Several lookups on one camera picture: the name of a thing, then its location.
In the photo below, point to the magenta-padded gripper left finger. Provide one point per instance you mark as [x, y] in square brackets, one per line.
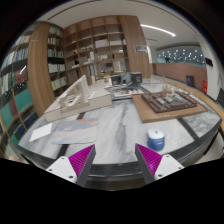
[80, 160]

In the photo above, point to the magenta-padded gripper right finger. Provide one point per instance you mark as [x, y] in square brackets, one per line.
[150, 160]

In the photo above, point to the blue and white computer mouse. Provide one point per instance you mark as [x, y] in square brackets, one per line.
[156, 140]

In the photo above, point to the grey-blue printed mouse pad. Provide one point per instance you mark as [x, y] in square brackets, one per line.
[75, 130]

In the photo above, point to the white paper sheet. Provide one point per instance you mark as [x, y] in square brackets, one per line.
[41, 132]

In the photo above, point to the brown architectural model on board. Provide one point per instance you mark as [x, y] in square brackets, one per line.
[166, 105]

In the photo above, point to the white architectural model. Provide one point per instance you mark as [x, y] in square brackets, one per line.
[78, 100]

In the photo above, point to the dark bookshelf with books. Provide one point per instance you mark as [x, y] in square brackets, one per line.
[16, 83]

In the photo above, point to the group of small ceiling lights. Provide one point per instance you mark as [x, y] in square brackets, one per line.
[181, 55]

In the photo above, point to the wooden shelf unit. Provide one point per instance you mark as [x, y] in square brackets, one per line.
[96, 50]

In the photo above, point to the long ceiling light strip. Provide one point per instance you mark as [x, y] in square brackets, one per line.
[158, 30]

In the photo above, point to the red wall box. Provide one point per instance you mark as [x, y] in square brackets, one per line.
[204, 86]

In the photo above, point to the white wall sign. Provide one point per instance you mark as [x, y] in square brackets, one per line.
[141, 48]

